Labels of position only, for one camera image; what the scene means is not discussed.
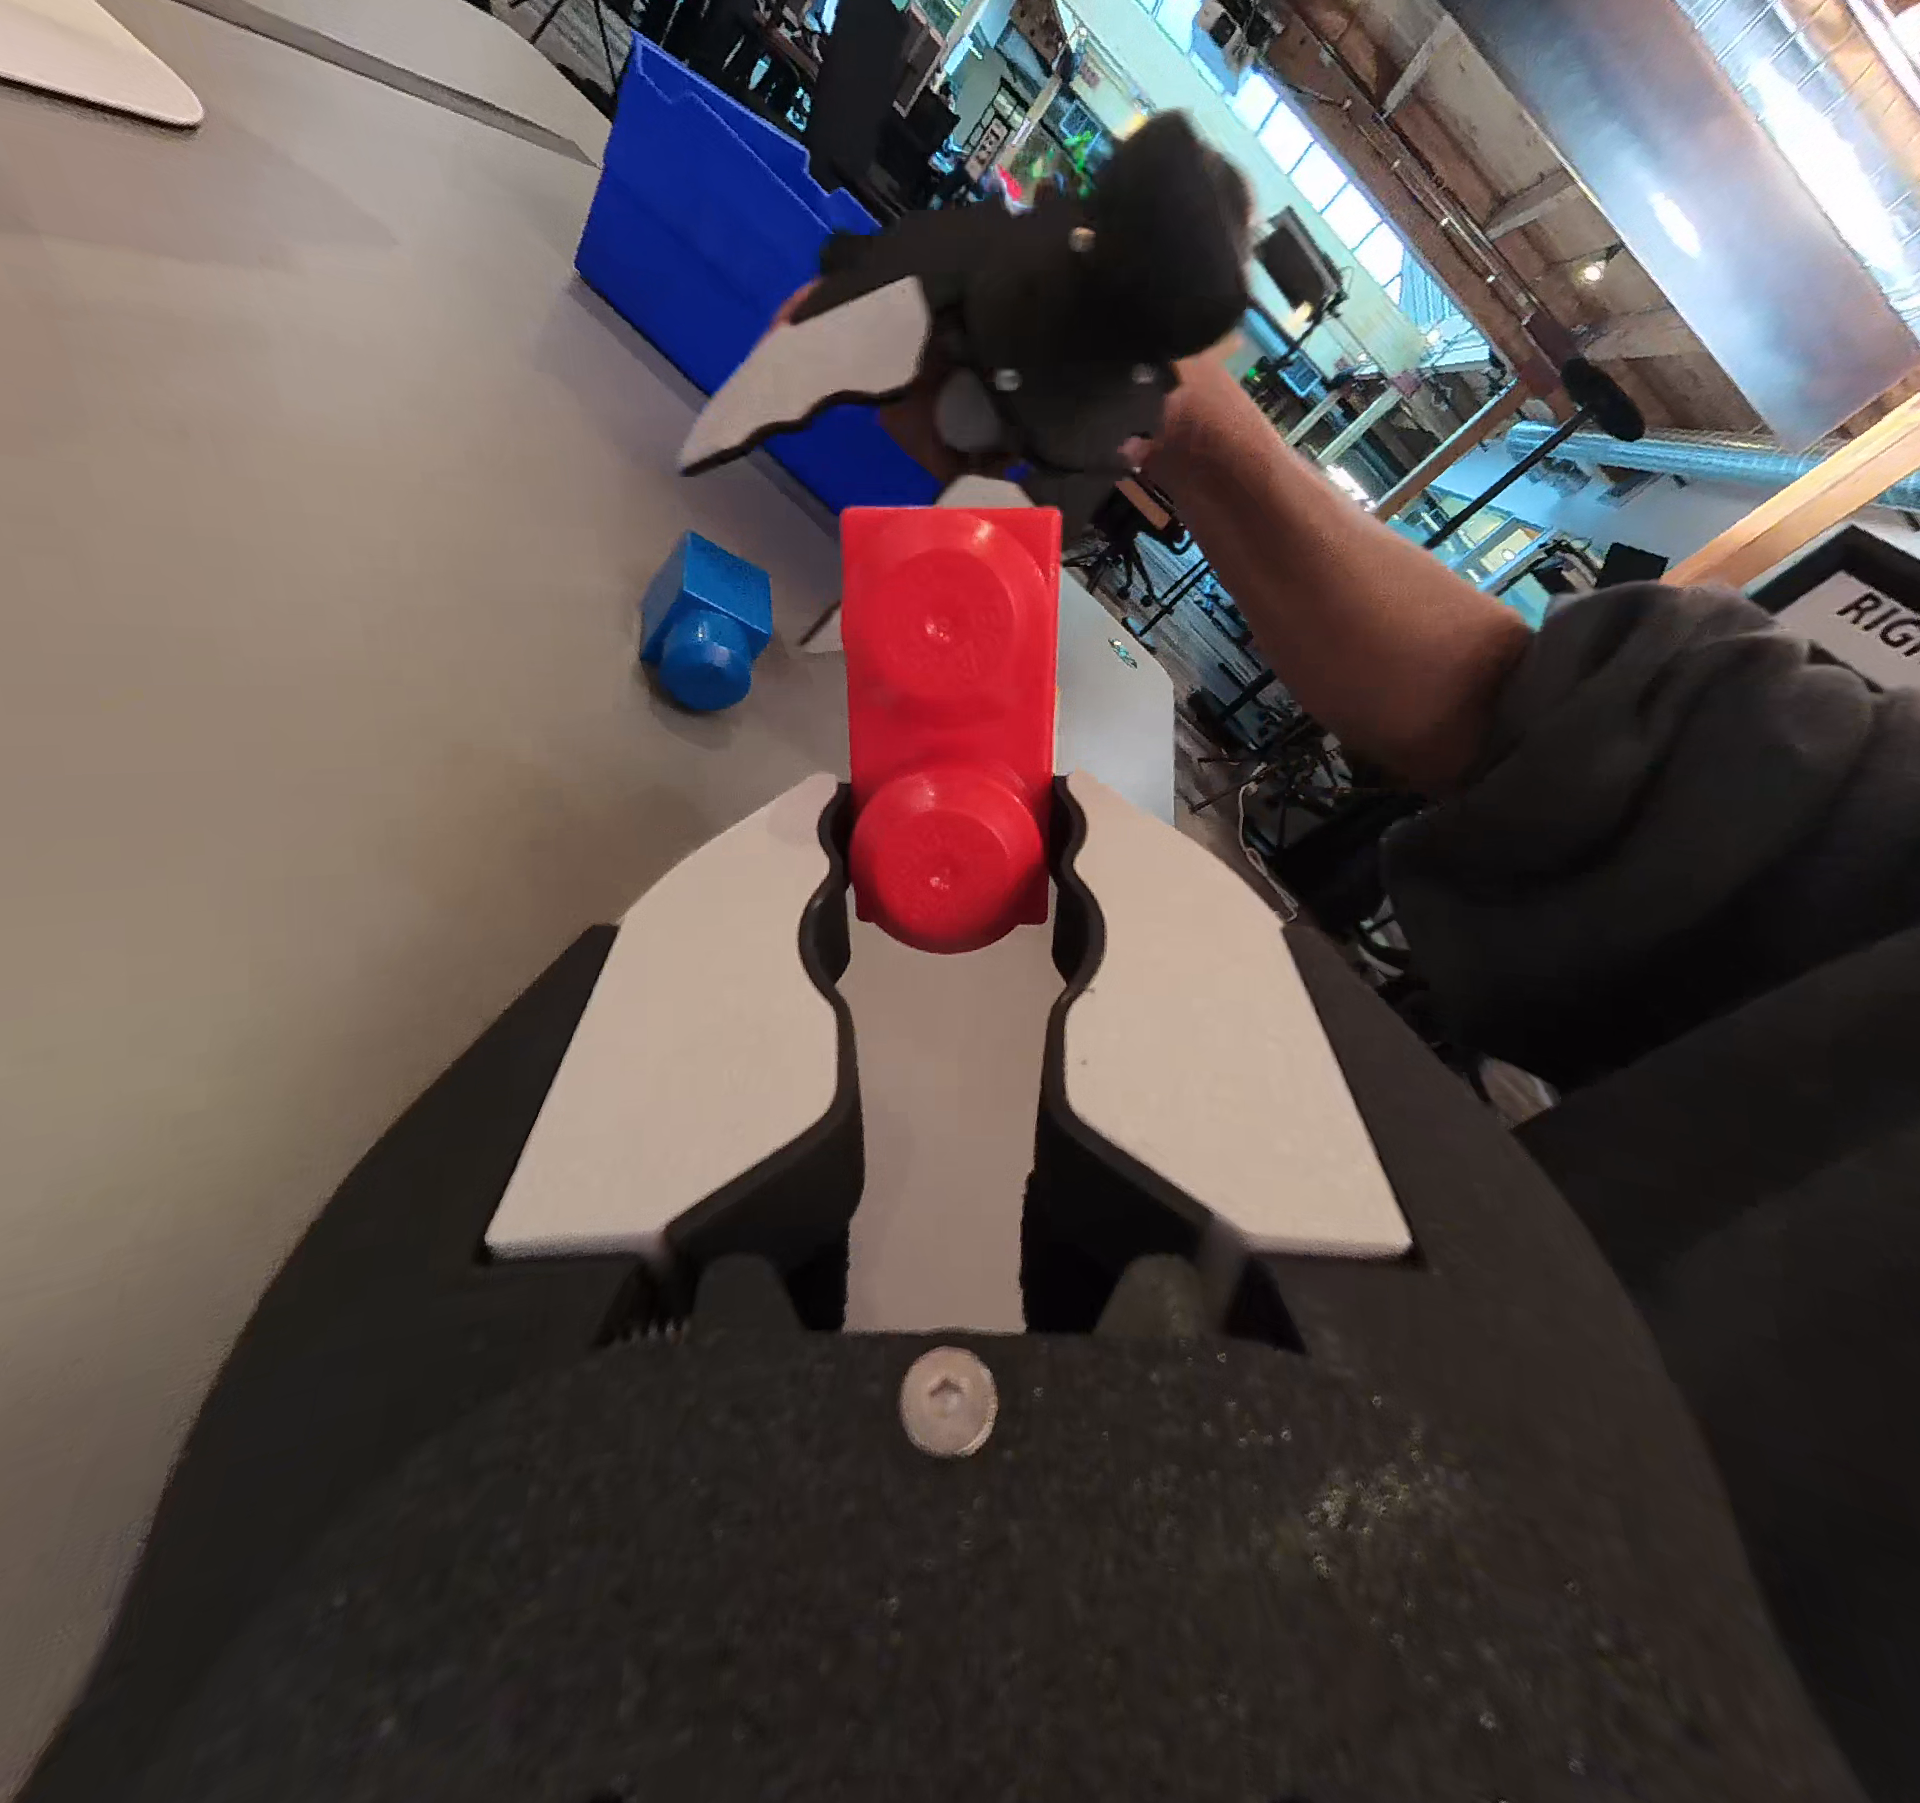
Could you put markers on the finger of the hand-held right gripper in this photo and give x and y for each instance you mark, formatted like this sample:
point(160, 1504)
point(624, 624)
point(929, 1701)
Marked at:
point(983, 491)
point(826, 356)

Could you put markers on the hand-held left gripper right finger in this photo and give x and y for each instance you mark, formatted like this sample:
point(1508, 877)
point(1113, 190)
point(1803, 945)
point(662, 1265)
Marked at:
point(1216, 1068)

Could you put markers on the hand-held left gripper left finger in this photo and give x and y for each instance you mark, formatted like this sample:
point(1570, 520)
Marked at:
point(691, 1068)

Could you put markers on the red two-stud toy block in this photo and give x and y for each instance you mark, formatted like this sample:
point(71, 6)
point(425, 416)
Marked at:
point(946, 662)

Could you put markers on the blue one-stud toy block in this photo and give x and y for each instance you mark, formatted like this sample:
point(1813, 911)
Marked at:
point(704, 616)

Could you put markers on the person's right forearm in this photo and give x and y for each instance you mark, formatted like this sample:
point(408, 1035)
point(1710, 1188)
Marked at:
point(1352, 603)

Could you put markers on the person's right hand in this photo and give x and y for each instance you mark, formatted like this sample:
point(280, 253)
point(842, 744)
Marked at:
point(915, 441)

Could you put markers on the blue plastic bin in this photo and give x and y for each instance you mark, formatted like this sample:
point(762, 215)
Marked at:
point(691, 229)

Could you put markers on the black office chair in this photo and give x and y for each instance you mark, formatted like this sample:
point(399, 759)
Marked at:
point(872, 77)

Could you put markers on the black floor lamp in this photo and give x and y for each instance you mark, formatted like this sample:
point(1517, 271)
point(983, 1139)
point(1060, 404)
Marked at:
point(1599, 393)

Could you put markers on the person's dark clothing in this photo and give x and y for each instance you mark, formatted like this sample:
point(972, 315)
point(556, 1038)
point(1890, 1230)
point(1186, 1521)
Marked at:
point(1771, 1309)

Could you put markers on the framed black white marker sign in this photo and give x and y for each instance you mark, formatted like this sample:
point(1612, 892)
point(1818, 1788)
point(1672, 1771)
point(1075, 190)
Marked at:
point(1861, 603)

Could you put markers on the white stand with wooden board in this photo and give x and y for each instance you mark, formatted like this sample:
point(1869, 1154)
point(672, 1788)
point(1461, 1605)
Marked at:
point(75, 48)

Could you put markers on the silver air duct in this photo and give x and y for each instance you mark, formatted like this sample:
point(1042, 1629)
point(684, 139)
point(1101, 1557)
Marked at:
point(1800, 63)

